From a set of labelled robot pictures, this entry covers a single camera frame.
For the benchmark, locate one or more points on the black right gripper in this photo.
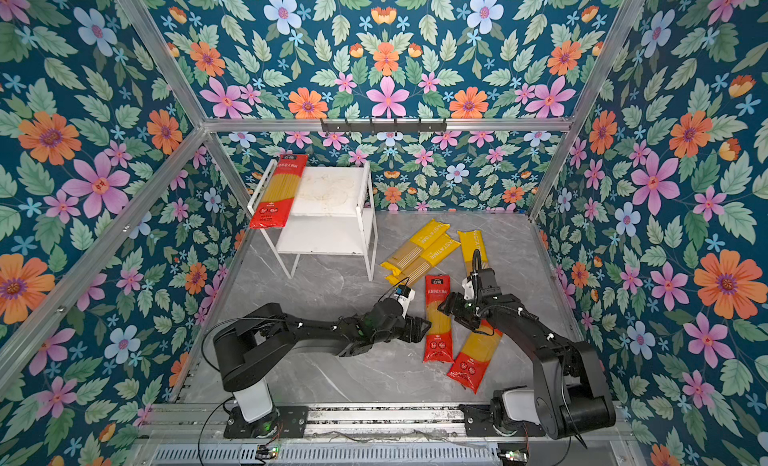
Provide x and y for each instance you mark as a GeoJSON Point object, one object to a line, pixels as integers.
{"type": "Point", "coordinates": [453, 305]}

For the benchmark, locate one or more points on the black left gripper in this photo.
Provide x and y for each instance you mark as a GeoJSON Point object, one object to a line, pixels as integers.
{"type": "Point", "coordinates": [414, 322]}

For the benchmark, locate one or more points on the red spaghetti bag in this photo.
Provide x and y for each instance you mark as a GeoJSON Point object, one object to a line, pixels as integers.
{"type": "Point", "coordinates": [473, 360]}
{"type": "Point", "coordinates": [438, 341]}
{"type": "Point", "coordinates": [275, 204]}

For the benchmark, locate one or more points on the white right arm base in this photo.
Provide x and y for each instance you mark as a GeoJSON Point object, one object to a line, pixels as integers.
{"type": "Point", "coordinates": [512, 409]}

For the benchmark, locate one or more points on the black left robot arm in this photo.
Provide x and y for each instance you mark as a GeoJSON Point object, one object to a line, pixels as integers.
{"type": "Point", "coordinates": [249, 348]}

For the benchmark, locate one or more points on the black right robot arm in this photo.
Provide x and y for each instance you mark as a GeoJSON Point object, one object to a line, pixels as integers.
{"type": "Point", "coordinates": [569, 395]}

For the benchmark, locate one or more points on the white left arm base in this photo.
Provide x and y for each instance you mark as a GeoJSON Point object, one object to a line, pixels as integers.
{"type": "Point", "coordinates": [255, 402]}

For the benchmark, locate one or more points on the yellow pasta pack middle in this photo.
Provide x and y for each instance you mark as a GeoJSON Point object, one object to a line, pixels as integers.
{"type": "Point", "coordinates": [441, 248]}

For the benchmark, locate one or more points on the yellow pasta pack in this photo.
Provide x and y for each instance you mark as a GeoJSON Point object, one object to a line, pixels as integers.
{"type": "Point", "coordinates": [413, 247]}
{"type": "Point", "coordinates": [471, 242]}
{"type": "Point", "coordinates": [441, 248]}

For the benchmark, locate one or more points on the yellow pasta pack right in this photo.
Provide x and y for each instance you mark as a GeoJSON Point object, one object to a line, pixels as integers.
{"type": "Point", "coordinates": [471, 242]}

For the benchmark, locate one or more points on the yellow pasta pack left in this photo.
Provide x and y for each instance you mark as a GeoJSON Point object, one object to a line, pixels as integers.
{"type": "Point", "coordinates": [413, 247]}

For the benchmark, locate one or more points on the white two-tier shelf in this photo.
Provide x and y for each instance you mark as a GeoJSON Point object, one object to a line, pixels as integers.
{"type": "Point", "coordinates": [333, 215]}

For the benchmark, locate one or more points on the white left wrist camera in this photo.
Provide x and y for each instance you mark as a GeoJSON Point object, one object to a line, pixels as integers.
{"type": "Point", "coordinates": [404, 295]}

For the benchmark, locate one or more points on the black wall hook rail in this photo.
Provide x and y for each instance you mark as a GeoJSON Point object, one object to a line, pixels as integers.
{"type": "Point", "coordinates": [370, 126]}

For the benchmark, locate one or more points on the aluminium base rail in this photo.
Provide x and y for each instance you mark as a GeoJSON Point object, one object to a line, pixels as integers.
{"type": "Point", "coordinates": [370, 434]}

